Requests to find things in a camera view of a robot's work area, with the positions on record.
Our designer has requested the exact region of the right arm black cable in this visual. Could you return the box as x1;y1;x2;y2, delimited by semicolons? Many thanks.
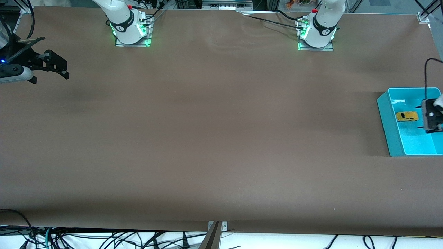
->
0;0;46;64

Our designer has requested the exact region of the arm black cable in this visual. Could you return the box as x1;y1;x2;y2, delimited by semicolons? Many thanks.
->
424;58;443;101
0;0;46;64

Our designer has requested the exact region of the long black base cable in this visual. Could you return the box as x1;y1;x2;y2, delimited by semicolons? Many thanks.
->
242;14;306;31

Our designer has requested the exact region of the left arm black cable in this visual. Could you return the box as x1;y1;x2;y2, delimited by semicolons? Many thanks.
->
424;58;443;101

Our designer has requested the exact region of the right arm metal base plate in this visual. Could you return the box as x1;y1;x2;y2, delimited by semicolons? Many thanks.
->
115;16;153;47

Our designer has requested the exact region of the grey aluminium frame equipment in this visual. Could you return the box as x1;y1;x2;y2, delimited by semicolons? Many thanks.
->
202;0;254;11

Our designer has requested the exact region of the short black base cable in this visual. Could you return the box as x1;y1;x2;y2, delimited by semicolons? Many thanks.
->
274;10;300;22

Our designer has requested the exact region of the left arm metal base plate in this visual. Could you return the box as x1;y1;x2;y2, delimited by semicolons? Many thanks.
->
298;17;334;52

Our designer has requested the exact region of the black looped floor cable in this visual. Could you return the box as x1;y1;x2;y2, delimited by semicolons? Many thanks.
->
0;209;35;249

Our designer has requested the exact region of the teal plastic bin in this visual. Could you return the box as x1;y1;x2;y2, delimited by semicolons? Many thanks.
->
377;87;443;158

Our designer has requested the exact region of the orange background object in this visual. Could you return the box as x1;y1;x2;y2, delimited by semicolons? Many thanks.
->
286;0;312;9

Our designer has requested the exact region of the yellow beetle toy car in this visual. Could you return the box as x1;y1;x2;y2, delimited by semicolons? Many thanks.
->
396;111;419;122

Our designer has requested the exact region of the dark slanted beam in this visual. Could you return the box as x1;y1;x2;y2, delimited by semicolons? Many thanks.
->
199;221;222;249

